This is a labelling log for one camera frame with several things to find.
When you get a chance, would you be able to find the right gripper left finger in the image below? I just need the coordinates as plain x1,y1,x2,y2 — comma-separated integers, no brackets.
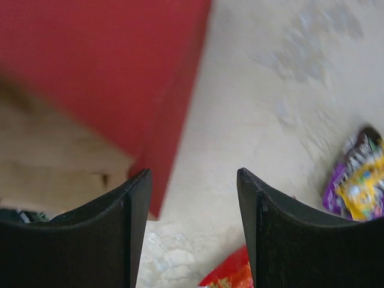
1,169,152,287

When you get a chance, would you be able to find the yellow M&M's packet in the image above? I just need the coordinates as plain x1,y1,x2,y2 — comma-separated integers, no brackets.
335,156,383,221

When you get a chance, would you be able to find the red candy snack bag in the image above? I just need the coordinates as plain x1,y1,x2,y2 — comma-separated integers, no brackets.
198,245,254,288

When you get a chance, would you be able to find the red brown paper bag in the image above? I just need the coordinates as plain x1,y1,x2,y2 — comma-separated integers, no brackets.
1,1,211,217

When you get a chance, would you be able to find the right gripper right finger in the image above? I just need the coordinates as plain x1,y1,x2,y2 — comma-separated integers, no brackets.
237,168,383,287

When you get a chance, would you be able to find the purple brown M&M's packet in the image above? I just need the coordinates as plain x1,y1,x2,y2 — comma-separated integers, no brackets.
322,125,383,220

